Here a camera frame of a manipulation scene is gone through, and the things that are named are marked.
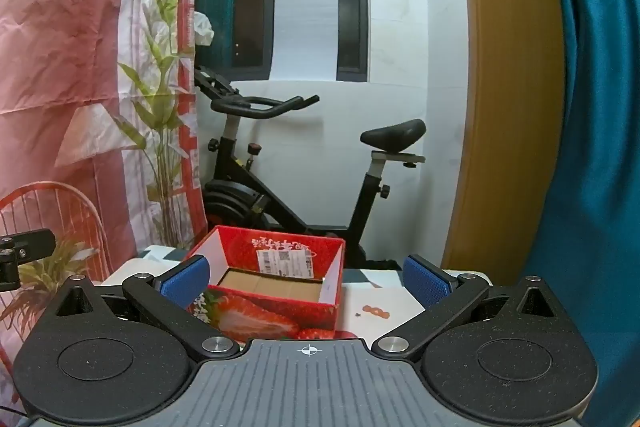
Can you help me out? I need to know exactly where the black exercise bike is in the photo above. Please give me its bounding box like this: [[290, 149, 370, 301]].
[[194, 66, 427, 270]]

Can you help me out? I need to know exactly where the white crumpled tissue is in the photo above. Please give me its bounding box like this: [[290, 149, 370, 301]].
[[192, 12, 216, 46]]

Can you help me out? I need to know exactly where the red strawberry print cardboard box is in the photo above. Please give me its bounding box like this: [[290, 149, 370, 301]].
[[186, 225, 347, 342]]

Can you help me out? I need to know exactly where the wooden door frame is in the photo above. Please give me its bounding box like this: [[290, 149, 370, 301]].
[[442, 0, 581, 286]]

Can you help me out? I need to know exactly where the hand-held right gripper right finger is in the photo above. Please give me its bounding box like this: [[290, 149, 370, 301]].
[[371, 254, 576, 362]]

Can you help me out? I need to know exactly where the white paper sheet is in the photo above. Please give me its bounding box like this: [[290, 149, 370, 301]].
[[270, 0, 341, 82]]

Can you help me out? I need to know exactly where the white cartoon print blanket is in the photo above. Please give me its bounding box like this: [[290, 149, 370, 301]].
[[102, 244, 493, 344]]

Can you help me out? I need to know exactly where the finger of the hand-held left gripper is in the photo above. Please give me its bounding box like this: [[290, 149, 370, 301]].
[[0, 229, 56, 293]]

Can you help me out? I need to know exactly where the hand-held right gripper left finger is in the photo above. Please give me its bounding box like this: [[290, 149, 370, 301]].
[[37, 254, 242, 362]]

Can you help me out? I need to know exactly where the pink plant print backdrop cloth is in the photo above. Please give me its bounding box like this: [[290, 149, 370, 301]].
[[0, 0, 211, 413]]

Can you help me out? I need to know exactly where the teal curtain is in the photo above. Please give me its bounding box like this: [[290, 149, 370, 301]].
[[537, 0, 640, 427]]

